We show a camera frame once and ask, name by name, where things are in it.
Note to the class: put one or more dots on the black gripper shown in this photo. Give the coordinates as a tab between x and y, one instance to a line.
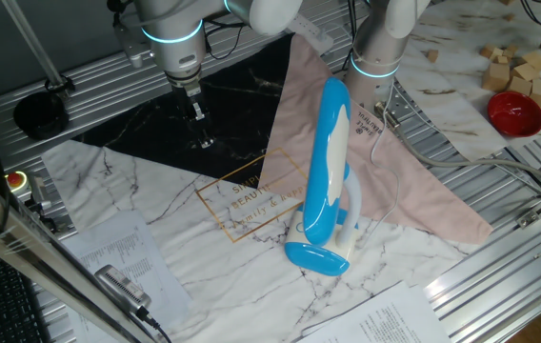
192	102

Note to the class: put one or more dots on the blue and white desk lamp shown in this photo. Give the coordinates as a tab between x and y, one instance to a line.
323	190

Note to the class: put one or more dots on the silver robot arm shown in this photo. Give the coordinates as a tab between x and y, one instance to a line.
175	28

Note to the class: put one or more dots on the red emergency stop button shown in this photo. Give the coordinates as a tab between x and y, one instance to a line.
14	179

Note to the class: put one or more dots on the printed paper sheet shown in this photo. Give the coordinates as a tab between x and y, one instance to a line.
127	248
385	319

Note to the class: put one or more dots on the white power strip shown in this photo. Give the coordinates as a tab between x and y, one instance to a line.
315	38

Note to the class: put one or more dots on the black round stand base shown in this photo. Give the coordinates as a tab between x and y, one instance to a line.
41	116

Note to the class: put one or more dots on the marble pink black tablecloth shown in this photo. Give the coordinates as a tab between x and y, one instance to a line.
232	286

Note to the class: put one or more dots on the metal stand pole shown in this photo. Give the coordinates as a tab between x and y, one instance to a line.
32	45

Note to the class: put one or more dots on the small wooden block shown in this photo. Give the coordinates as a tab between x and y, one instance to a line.
511	50
502	60
508	17
432	55
506	1
486	51
496	52

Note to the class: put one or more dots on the white gold-veined marble cloth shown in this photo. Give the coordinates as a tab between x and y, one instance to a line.
461	28

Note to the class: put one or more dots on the large wooden cube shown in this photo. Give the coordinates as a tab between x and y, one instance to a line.
495	76

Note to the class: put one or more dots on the red bowl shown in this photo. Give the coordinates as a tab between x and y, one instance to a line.
514	114

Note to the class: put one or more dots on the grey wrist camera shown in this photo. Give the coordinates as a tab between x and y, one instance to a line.
132	47

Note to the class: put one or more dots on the grey metal camera mount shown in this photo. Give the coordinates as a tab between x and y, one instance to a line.
39	197

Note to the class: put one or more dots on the silver depth camera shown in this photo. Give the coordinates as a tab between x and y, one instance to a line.
120	286

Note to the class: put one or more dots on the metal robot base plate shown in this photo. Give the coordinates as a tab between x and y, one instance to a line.
403	104

